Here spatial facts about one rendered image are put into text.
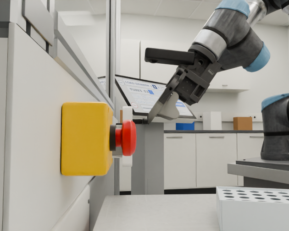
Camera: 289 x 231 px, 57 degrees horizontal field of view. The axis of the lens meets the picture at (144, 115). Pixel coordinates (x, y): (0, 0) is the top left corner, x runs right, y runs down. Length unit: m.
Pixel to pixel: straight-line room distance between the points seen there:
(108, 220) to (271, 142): 0.77
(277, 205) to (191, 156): 3.42
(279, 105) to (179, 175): 2.82
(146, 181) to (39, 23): 1.36
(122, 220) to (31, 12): 0.29
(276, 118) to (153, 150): 0.74
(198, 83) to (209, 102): 4.05
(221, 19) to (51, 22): 0.49
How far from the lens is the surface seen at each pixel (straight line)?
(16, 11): 0.18
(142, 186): 1.54
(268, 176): 0.99
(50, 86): 0.24
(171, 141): 3.67
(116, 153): 0.50
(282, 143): 1.05
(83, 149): 0.26
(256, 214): 0.36
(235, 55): 0.73
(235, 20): 0.69
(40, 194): 0.22
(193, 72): 0.64
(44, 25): 0.23
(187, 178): 3.79
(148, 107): 1.42
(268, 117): 1.06
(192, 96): 0.61
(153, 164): 1.55
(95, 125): 0.26
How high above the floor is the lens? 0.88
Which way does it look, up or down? 3 degrees up
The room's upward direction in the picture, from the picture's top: straight up
